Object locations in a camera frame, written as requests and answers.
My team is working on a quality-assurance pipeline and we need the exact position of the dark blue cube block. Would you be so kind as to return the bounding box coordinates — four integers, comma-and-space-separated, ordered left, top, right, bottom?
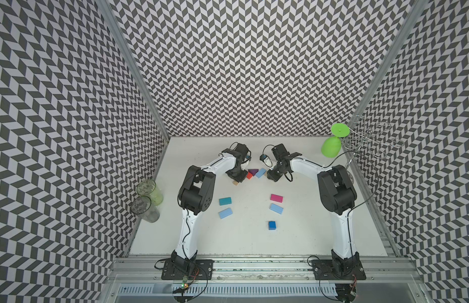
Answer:
268, 221, 277, 231

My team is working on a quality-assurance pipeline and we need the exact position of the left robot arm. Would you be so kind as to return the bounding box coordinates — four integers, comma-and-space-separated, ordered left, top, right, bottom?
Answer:
170, 143, 252, 275

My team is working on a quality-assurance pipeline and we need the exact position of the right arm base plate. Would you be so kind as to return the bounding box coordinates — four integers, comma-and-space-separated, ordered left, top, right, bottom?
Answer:
309, 260, 367, 281

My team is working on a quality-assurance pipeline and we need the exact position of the teal block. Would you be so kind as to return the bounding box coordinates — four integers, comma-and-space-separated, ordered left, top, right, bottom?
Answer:
219, 197, 232, 206

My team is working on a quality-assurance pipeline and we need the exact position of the green plastic wine glass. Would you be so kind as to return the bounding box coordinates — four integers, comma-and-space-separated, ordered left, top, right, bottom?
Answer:
321, 123, 350, 158

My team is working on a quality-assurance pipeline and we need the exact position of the grey transparent cup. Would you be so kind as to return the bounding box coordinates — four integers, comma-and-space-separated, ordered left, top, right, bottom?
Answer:
130, 196, 160, 223

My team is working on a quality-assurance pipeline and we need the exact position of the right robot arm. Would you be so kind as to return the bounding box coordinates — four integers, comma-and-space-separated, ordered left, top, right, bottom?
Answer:
267, 144, 364, 280

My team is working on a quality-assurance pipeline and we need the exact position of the magenta block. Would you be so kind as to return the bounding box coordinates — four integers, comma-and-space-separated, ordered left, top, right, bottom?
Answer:
270, 194, 284, 203

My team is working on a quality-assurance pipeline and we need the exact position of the green transparent cup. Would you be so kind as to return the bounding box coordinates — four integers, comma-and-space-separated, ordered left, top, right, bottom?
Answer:
136, 179, 163, 206

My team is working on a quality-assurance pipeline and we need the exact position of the light blue block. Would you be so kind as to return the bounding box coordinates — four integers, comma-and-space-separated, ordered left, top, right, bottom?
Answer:
269, 203, 284, 215
219, 208, 233, 220
255, 169, 266, 179

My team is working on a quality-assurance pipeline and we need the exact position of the aluminium front rail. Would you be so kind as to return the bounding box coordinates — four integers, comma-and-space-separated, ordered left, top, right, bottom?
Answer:
106, 255, 423, 284

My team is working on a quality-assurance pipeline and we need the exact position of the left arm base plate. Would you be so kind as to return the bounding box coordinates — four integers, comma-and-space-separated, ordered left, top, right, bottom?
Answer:
161, 260, 214, 280

